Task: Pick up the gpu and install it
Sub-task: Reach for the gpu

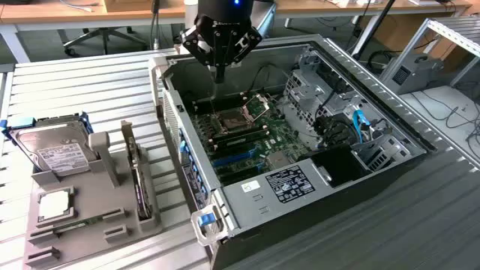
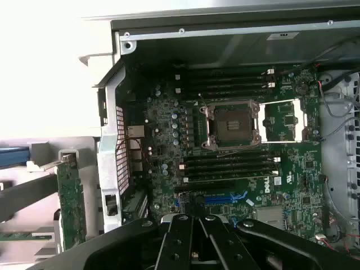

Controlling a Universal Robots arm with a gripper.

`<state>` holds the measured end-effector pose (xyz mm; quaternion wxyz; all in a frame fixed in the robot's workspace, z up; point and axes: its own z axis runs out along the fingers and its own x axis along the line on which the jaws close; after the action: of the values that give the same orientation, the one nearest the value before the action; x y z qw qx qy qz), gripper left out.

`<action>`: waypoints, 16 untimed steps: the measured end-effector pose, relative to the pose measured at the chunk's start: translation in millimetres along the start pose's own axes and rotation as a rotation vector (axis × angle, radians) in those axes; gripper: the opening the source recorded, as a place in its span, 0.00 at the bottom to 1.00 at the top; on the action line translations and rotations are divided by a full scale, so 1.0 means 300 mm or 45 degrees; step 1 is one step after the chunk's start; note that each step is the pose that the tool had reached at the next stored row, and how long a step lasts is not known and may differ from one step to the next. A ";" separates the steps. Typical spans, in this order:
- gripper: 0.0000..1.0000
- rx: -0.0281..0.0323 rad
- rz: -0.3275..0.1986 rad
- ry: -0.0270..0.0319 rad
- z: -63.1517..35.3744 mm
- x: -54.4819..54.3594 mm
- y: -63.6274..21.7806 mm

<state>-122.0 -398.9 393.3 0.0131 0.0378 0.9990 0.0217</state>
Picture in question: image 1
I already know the black wire bundle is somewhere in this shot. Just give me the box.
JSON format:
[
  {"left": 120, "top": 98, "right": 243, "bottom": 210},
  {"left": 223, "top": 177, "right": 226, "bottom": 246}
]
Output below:
[{"left": 314, "top": 112, "right": 356, "bottom": 149}]

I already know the black table cable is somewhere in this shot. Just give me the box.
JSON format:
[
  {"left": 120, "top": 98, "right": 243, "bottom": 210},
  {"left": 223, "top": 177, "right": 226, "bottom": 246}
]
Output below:
[{"left": 444, "top": 105, "right": 480, "bottom": 141}]

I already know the grey plastic parts rack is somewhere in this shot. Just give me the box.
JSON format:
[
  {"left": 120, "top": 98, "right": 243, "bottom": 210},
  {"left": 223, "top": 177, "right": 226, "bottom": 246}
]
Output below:
[{"left": 23, "top": 131, "right": 166, "bottom": 268}]

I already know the metal socket locking lever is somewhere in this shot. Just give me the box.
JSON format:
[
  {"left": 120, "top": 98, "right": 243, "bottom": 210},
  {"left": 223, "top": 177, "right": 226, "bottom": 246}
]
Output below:
[{"left": 210, "top": 83, "right": 219, "bottom": 116}]

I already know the black hanging cable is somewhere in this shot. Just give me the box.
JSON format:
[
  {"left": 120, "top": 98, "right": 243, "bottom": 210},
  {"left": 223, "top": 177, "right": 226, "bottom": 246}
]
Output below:
[{"left": 150, "top": 0, "right": 160, "bottom": 50}]

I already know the black office chair base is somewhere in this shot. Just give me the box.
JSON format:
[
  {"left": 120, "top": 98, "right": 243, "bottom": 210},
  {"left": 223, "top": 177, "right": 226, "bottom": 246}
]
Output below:
[{"left": 63, "top": 26, "right": 148, "bottom": 56}]

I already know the coiled black cable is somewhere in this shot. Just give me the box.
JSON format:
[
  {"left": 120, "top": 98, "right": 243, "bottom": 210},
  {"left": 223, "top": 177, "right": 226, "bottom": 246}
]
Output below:
[{"left": 366, "top": 50, "right": 394, "bottom": 71}]

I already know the metal disk bay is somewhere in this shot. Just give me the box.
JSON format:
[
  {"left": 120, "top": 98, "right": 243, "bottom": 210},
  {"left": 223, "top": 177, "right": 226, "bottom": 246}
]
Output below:
[{"left": 352, "top": 132, "right": 428, "bottom": 174}]

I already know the silver power supply unit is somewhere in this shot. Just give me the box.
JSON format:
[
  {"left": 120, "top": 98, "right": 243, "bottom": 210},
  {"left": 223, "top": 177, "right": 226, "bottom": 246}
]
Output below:
[{"left": 220, "top": 157, "right": 335, "bottom": 230}]

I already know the white cable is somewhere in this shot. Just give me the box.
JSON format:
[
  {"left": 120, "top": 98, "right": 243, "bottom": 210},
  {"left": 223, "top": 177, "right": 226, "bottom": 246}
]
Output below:
[{"left": 59, "top": 0, "right": 102, "bottom": 12}]

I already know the silver CPU chip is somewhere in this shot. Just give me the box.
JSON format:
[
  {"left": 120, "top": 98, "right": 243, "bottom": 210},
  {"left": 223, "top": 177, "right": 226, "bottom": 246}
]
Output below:
[{"left": 38, "top": 192, "right": 74, "bottom": 219}]

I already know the blue expansion slot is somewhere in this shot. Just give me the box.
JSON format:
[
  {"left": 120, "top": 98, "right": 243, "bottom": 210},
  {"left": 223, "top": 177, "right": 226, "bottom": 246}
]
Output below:
[{"left": 211, "top": 150, "right": 259, "bottom": 168}]

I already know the grey computer tower case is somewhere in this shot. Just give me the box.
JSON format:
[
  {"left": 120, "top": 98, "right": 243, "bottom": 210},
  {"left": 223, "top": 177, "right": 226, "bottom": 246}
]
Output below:
[{"left": 148, "top": 33, "right": 439, "bottom": 270}]

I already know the aluminium frame shelf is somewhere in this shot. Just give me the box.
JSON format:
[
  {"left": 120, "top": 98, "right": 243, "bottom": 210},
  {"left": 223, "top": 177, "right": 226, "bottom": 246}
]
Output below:
[{"left": 378, "top": 16, "right": 480, "bottom": 95}]

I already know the black slanted pole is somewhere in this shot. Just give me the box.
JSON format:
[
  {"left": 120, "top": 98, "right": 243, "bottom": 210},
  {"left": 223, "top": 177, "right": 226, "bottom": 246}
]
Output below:
[{"left": 351, "top": 0, "right": 398, "bottom": 59}]

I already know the CPU socket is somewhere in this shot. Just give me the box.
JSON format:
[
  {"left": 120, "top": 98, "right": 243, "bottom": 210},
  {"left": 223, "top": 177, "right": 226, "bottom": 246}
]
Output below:
[{"left": 218, "top": 110, "right": 247, "bottom": 133}]

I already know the Nvidia graphics card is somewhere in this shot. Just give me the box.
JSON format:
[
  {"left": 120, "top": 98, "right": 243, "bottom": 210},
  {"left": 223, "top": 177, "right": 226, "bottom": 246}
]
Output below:
[{"left": 119, "top": 119, "right": 155, "bottom": 222}]

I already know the green loose RAM stick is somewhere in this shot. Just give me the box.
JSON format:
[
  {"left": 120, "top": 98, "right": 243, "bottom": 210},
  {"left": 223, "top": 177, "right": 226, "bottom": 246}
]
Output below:
[{"left": 52, "top": 215, "right": 108, "bottom": 234}]

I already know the perforated metal drive cage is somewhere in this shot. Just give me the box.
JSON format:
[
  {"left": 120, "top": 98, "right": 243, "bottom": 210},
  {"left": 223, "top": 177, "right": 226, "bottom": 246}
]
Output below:
[{"left": 283, "top": 46, "right": 376, "bottom": 141}]

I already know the metal socket cover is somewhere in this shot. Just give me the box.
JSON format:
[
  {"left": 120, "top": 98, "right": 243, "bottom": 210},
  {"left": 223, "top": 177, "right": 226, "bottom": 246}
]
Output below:
[{"left": 242, "top": 93, "right": 274, "bottom": 119}]

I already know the wooden desk with cardboard box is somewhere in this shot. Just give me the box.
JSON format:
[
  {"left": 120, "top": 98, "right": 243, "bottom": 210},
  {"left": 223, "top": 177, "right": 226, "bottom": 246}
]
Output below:
[{"left": 0, "top": 0, "right": 188, "bottom": 64}]

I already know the blue SATA wire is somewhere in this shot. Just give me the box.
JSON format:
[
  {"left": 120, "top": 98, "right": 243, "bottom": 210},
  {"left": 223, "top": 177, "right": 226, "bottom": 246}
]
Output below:
[{"left": 351, "top": 109, "right": 368, "bottom": 145}]

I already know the green Dell motherboard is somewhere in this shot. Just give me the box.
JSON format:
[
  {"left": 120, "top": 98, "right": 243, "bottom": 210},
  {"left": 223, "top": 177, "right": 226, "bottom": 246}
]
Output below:
[{"left": 187, "top": 91, "right": 320, "bottom": 187}]

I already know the brown wooden cabinet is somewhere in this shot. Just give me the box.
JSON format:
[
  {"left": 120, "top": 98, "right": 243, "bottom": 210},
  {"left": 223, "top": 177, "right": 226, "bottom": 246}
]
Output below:
[{"left": 370, "top": 12, "right": 470, "bottom": 67}]

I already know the grey box device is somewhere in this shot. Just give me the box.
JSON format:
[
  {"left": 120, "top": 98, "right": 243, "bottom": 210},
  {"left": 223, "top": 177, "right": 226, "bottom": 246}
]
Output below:
[{"left": 391, "top": 55, "right": 446, "bottom": 96}]

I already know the silver chipset heatsink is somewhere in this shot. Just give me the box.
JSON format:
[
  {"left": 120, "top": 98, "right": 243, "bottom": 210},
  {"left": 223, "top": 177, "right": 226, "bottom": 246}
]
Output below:
[{"left": 266, "top": 151, "right": 295, "bottom": 170}]

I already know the brown cardboard box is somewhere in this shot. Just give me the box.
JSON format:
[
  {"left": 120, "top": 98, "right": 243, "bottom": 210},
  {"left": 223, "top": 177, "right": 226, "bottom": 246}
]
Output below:
[{"left": 104, "top": 0, "right": 154, "bottom": 12}]

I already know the black looped wire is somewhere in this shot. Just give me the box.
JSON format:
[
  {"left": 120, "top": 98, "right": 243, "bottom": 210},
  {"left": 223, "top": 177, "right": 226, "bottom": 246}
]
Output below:
[{"left": 250, "top": 64, "right": 288, "bottom": 92}]

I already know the hard disk in blue carrier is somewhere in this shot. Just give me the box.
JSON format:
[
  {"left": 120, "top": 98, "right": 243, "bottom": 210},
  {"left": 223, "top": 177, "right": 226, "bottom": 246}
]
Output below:
[{"left": 0, "top": 111, "right": 94, "bottom": 178}]

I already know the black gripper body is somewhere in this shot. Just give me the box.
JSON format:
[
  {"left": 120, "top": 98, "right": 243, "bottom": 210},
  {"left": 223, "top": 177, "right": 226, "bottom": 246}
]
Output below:
[{"left": 195, "top": 0, "right": 256, "bottom": 37}]

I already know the long wooden desk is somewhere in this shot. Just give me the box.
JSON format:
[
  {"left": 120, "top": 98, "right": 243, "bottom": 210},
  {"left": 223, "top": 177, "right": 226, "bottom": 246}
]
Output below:
[{"left": 275, "top": 0, "right": 475, "bottom": 29}]

